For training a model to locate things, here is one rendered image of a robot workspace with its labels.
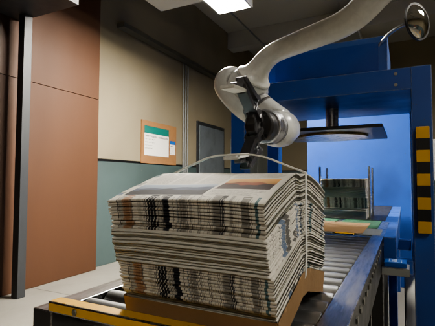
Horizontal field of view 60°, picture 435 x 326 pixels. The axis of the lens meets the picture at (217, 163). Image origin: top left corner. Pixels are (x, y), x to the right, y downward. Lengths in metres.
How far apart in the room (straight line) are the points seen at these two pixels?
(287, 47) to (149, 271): 0.64
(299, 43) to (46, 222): 3.56
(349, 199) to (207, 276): 2.06
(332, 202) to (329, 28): 1.78
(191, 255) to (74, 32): 4.21
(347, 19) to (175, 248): 0.64
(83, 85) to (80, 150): 0.74
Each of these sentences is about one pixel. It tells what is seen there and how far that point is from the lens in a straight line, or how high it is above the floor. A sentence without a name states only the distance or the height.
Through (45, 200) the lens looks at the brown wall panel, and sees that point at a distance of 4.18.
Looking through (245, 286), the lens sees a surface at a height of 0.89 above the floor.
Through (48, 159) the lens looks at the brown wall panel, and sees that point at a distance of 4.20.
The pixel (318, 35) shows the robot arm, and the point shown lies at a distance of 0.98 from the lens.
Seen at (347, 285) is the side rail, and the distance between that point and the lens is 0.97.
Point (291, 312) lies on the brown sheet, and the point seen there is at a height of 0.83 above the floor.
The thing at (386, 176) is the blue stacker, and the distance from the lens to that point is 4.16.
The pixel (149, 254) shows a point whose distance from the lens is 0.65.
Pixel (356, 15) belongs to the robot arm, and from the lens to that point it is 0.95.
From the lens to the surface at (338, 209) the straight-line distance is 2.61.
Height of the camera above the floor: 1.04
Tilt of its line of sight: 3 degrees up
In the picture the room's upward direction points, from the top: straight up
